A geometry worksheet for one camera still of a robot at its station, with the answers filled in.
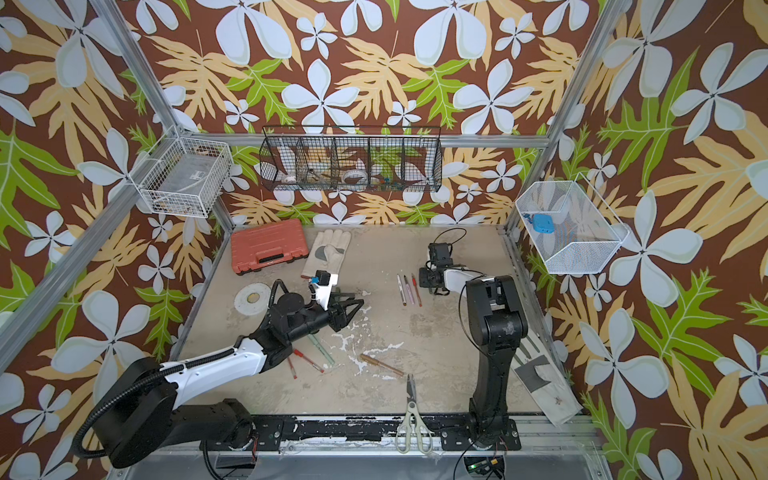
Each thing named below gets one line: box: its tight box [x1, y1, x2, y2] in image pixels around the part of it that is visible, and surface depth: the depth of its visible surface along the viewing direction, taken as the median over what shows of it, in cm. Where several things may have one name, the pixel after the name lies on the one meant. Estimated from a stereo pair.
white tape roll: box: [234, 283, 271, 316], surface depth 100 cm
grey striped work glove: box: [510, 331, 583, 427], surface depth 83 cm
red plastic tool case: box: [231, 218, 309, 276], surface depth 110 cm
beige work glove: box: [301, 229, 351, 279], surface depth 113 cm
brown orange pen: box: [360, 353, 405, 377], surface depth 87 cm
